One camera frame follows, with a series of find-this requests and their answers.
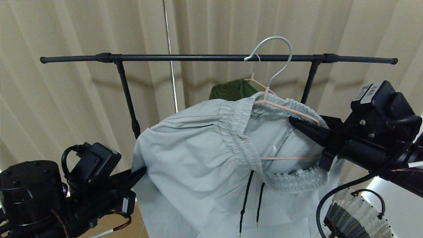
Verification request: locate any pink clothes hanger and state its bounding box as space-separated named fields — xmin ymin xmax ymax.
xmin=244 ymin=55 xmax=275 ymax=95
xmin=244 ymin=36 xmax=322 ymax=161

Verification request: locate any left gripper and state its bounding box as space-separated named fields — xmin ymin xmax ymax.
xmin=71 ymin=188 xmax=137 ymax=228

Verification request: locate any white laundry basket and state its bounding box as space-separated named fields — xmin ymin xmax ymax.
xmin=323 ymin=188 xmax=394 ymax=238

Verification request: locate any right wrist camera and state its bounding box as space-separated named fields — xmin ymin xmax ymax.
xmin=350 ymin=80 xmax=423 ymax=146

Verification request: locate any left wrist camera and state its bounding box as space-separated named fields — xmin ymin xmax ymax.
xmin=61 ymin=142 xmax=122 ymax=192

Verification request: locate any beige curtain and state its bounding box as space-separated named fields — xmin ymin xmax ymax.
xmin=0 ymin=0 xmax=423 ymax=185

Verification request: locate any blue-grey garment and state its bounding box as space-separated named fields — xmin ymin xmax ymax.
xmin=132 ymin=92 xmax=346 ymax=238

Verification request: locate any black clothes rack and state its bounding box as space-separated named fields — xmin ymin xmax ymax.
xmin=40 ymin=52 xmax=399 ymax=140

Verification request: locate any green long-sleeved shirt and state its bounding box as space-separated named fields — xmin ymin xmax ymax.
xmin=209 ymin=79 xmax=260 ymax=101

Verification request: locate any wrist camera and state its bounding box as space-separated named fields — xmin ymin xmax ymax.
xmin=61 ymin=142 xmax=122 ymax=192
xmin=350 ymin=80 xmax=423 ymax=146

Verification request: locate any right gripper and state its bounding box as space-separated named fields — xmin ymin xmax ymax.
xmin=319 ymin=116 xmax=402 ymax=172

